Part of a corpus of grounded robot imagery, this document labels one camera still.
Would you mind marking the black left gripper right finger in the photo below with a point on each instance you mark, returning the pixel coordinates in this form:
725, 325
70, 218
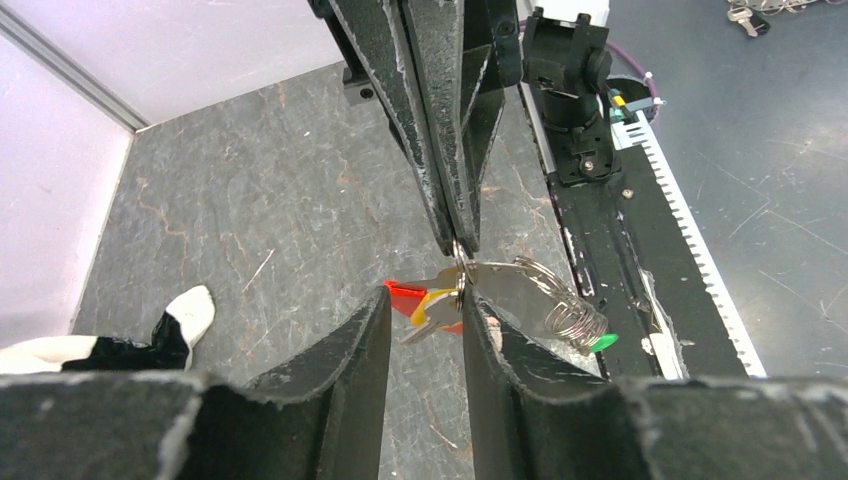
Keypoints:
533, 415

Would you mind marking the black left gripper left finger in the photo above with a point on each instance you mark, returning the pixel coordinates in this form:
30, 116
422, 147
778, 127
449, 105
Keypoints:
318, 415

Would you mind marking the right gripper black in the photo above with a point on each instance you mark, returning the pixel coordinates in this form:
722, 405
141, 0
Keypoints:
440, 69

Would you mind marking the green key tag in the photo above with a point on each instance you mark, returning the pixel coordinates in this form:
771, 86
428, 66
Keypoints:
604, 342

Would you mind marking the yellow key tag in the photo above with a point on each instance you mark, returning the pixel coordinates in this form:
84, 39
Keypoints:
437, 311

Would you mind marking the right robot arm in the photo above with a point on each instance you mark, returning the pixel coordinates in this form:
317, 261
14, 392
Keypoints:
564, 57

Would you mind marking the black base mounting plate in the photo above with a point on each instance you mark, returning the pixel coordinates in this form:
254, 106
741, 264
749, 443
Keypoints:
631, 262

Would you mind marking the black white checkered pillow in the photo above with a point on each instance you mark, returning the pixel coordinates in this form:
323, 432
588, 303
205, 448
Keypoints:
181, 326

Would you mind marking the white slotted cable duct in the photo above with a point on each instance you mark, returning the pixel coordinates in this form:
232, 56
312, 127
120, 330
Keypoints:
640, 133

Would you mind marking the spare keys on ring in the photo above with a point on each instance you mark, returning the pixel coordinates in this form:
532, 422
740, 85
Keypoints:
751, 15

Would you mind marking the right aluminium frame rail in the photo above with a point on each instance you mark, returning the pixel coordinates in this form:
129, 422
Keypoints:
38, 47

